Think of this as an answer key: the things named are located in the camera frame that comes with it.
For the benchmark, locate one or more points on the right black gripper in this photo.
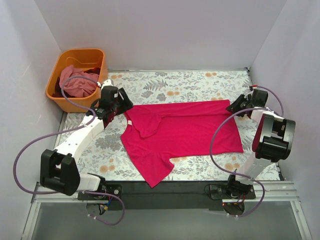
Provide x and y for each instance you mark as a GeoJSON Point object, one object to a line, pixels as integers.
{"type": "Point", "coordinates": [240, 103]}

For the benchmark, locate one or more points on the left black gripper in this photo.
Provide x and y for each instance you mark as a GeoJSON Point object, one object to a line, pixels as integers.
{"type": "Point", "coordinates": [124, 100]}

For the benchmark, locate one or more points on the magenta t shirt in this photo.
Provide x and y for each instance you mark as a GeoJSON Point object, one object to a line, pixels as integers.
{"type": "Point", "coordinates": [156, 133]}

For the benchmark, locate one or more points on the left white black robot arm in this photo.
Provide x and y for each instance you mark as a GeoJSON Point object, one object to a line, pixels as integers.
{"type": "Point", "coordinates": [58, 167]}

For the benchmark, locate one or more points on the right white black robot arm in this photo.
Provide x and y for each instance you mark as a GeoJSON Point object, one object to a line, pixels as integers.
{"type": "Point", "coordinates": [272, 142]}

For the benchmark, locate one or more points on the light pink shirt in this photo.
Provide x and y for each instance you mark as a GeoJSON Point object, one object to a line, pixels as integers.
{"type": "Point", "coordinates": [80, 85]}

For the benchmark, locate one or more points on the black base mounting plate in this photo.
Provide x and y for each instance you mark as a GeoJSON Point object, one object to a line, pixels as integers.
{"type": "Point", "coordinates": [138, 195]}

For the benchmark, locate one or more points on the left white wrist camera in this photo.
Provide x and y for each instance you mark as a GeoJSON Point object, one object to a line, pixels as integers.
{"type": "Point", "coordinates": [106, 83]}

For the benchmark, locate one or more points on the aluminium frame rail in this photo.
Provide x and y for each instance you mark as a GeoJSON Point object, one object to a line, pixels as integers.
{"type": "Point", "coordinates": [173, 210]}

